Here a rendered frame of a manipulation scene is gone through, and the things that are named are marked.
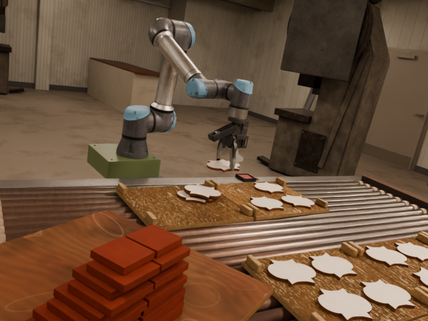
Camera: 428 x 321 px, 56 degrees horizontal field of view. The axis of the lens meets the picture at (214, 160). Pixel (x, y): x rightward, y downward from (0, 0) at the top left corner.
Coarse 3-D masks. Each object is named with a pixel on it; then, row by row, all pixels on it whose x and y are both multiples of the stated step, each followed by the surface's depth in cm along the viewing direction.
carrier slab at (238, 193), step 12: (228, 192) 171; (240, 192) 174; (252, 192) 176; (264, 192) 179; (288, 192) 185; (240, 204) 159; (288, 204) 169; (252, 216) 152; (264, 216) 152; (276, 216) 156; (288, 216) 159
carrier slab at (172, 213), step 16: (128, 192) 152; (144, 192) 154; (160, 192) 157; (176, 192) 160; (144, 208) 140; (160, 208) 142; (176, 208) 145; (192, 208) 147; (208, 208) 150; (224, 208) 153; (160, 224) 130; (176, 224) 132; (192, 224) 134; (208, 224) 138; (224, 224) 142
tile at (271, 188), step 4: (256, 184) 185; (260, 184) 187; (264, 184) 188; (268, 184) 189; (272, 184) 190; (256, 188) 181; (260, 188) 181; (264, 188) 182; (268, 188) 183; (272, 188) 184; (276, 188) 185; (280, 188) 186; (268, 192) 180; (272, 192) 179; (276, 192) 181; (280, 192) 182
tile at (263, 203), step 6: (252, 198) 166; (258, 198) 167; (264, 198) 168; (258, 204) 160; (264, 204) 161; (270, 204) 162; (276, 204) 163; (282, 204) 165; (270, 210) 158; (282, 210) 161
